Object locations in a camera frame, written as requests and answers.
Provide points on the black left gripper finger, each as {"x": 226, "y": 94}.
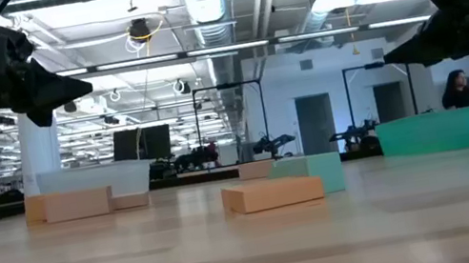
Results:
{"x": 43, "y": 117}
{"x": 59, "y": 87}

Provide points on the small orange cube block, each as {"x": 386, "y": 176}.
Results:
{"x": 34, "y": 209}

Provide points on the long wooden block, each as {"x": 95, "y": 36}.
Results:
{"x": 78, "y": 205}

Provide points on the small wooden block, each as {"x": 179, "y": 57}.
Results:
{"x": 130, "y": 201}

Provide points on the light blue rectangular block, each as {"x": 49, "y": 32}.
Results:
{"x": 326, "y": 171}

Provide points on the plain wooden block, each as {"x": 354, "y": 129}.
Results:
{"x": 255, "y": 170}

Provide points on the orange rectangular block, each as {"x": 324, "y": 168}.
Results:
{"x": 274, "y": 194}

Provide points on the black background robot arm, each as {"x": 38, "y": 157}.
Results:
{"x": 198, "y": 157}
{"x": 273, "y": 144}
{"x": 356, "y": 135}

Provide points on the white pillar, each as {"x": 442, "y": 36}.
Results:
{"x": 39, "y": 151}

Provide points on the person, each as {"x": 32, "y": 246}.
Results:
{"x": 458, "y": 97}

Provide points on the grey door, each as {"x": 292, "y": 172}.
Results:
{"x": 316, "y": 124}
{"x": 389, "y": 101}

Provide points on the clear plastic bin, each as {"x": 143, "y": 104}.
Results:
{"x": 93, "y": 178}

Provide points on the teal plastic bin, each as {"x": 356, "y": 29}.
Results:
{"x": 431, "y": 133}

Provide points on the black monitor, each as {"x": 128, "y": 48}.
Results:
{"x": 128, "y": 145}
{"x": 157, "y": 142}

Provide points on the long ceiling light bar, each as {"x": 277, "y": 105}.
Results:
{"x": 225, "y": 48}

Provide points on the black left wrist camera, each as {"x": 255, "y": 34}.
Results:
{"x": 9, "y": 45}

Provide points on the black station frame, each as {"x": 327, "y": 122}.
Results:
{"x": 226, "y": 86}
{"x": 373, "y": 65}

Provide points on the black ceiling camera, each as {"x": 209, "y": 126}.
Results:
{"x": 139, "y": 29}

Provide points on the ribbed silver ceiling duct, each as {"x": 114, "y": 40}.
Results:
{"x": 205, "y": 6}

